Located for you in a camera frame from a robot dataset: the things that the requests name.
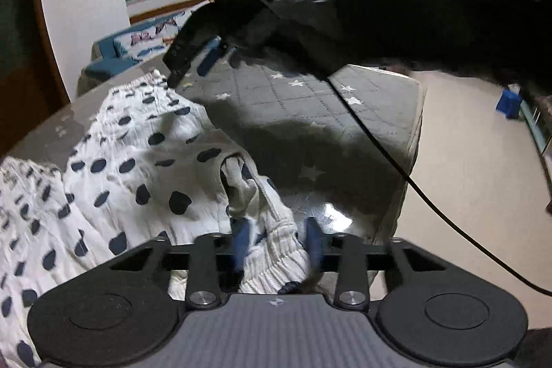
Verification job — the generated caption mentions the blue sofa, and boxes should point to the blue sofa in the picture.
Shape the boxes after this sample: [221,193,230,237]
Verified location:
[84,3,225,82]

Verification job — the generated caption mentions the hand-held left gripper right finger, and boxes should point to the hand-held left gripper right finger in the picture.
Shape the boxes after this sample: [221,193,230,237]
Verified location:
[304,216,438,310]

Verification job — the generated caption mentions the person's right forearm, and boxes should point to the person's right forearm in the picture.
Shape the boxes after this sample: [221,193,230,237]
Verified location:
[332,0,552,101]

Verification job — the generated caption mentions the blue box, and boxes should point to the blue box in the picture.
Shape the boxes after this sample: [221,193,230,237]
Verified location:
[495,89,522,119]

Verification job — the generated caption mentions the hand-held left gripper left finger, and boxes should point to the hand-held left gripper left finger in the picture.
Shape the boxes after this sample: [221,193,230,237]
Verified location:
[108,217,252,310]

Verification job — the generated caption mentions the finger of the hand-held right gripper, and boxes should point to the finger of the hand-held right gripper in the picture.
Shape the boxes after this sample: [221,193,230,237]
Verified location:
[162,8,218,89]
[197,41,227,77]

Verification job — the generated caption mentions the butterfly print pillow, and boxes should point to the butterfly print pillow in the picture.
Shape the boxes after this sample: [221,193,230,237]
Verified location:
[114,8,195,62]

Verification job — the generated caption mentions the person's right hand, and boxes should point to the person's right hand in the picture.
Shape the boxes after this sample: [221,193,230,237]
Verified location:
[230,0,346,80]

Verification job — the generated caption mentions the white polka dot pants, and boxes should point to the white polka dot pants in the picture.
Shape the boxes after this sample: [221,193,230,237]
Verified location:
[0,70,315,368]

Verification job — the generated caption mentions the black cable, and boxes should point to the black cable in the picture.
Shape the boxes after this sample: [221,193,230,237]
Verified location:
[324,74,552,292]

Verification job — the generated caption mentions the brown wooden door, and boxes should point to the brown wooden door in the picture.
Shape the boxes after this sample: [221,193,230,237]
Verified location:
[0,0,72,162]

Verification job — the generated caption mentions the low cabinet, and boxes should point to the low cabinet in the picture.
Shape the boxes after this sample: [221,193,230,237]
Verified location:
[519,94,552,162]

